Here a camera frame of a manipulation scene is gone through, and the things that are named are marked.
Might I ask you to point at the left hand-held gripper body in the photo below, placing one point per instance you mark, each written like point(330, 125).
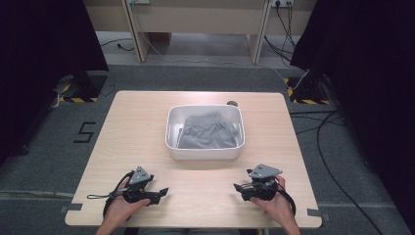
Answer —
point(137, 194)

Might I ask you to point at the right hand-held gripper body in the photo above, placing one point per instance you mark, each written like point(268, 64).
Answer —
point(262, 191)

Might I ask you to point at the white plastic bin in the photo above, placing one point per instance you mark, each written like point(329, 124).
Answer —
point(173, 130)

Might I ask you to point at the grey pants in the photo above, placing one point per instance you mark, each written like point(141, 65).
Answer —
point(207, 133)

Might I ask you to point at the person's right hand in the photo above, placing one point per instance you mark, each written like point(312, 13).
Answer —
point(279, 207)

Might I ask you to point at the person's left hand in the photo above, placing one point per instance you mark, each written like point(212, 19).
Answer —
point(120, 212)

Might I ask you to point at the stand base with hazard tape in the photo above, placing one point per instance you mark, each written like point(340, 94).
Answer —
point(84, 91)
point(306, 93)

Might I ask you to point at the dark curtain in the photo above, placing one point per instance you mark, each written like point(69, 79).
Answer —
point(39, 65)
point(368, 81)

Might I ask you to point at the beige wooden desk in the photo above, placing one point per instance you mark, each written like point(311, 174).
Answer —
point(199, 19)

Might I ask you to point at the white wall power outlet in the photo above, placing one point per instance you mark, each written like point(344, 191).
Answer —
point(282, 2)

